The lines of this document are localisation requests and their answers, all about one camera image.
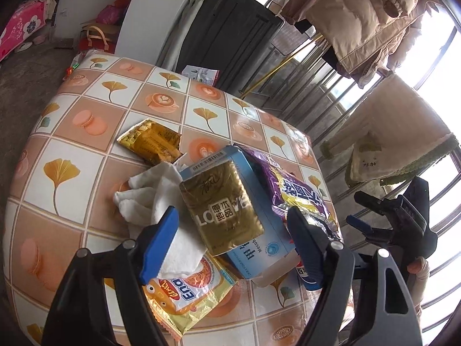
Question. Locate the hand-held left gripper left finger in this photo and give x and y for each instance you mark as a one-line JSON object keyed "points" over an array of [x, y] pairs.
{"points": [[160, 245]]}

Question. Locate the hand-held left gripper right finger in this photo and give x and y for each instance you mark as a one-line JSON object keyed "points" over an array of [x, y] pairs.
{"points": [[306, 248]]}

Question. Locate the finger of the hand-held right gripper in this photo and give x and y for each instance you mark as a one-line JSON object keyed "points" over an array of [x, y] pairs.
{"points": [[374, 203], [360, 225]]}

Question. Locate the blue medicine box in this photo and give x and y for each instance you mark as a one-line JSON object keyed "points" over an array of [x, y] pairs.
{"points": [[277, 245]]}

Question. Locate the white towel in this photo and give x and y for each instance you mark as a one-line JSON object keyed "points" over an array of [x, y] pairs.
{"points": [[151, 194]]}

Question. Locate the purple snack wrapper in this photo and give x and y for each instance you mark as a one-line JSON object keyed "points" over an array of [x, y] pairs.
{"points": [[288, 183]]}

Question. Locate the gold tissue packet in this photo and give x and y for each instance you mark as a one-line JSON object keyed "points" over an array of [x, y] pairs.
{"points": [[219, 202]]}

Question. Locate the person's right hand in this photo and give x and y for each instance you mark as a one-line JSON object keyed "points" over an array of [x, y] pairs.
{"points": [[417, 270]]}

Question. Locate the yellow noodle packet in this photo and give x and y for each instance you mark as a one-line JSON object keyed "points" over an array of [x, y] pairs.
{"points": [[194, 295]]}

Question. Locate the cream hanging blanket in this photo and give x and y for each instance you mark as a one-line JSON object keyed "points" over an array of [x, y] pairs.
{"points": [[392, 122]]}

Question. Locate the leaf and coffee print tablecloth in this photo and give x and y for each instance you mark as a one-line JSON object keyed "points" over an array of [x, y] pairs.
{"points": [[90, 194]]}

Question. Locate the gold snack wrapper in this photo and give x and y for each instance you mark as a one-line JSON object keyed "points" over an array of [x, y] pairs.
{"points": [[151, 140]]}

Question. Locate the metal window railing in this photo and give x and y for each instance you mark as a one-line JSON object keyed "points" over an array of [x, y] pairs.
{"points": [[338, 83]]}

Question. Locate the yellow stick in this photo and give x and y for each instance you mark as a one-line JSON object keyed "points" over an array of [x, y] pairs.
{"points": [[284, 64]]}

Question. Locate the white plastic package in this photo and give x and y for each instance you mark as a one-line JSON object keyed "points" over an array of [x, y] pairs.
{"points": [[200, 75]]}

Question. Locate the beige puffer jacket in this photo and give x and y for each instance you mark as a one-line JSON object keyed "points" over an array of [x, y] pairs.
{"points": [[360, 18]]}

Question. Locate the black fabric cover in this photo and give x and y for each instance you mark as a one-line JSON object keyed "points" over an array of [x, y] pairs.
{"points": [[230, 32]]}

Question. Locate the pink plastic bag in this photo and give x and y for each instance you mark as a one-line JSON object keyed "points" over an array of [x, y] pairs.
{"points": [[108, 13]]}

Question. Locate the pink floral blanket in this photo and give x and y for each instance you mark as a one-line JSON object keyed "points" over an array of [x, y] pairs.
{"points": [[21, 29]]}

